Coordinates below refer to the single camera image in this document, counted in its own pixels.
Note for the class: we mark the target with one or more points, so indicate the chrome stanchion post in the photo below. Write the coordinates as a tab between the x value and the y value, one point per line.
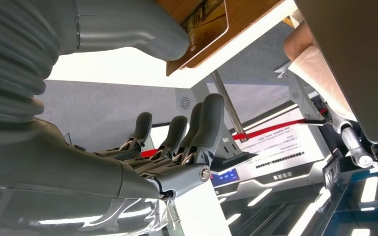
229	104

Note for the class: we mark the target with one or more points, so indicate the grey laptop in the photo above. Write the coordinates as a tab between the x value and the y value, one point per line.
355	65

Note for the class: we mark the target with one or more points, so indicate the person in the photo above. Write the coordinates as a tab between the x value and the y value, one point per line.
319	78

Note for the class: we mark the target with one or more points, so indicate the blue display screen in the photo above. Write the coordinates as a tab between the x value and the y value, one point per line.
225	177

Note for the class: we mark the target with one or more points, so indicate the white banner with text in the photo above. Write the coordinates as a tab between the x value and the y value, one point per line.
273	148

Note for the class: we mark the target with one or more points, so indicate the red barrier belt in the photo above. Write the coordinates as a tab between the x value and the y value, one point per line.
273	127

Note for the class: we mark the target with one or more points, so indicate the wooden card organizer box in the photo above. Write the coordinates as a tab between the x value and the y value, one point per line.
244	19

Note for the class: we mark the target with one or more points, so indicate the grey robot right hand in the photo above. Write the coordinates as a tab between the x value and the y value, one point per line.
78	169

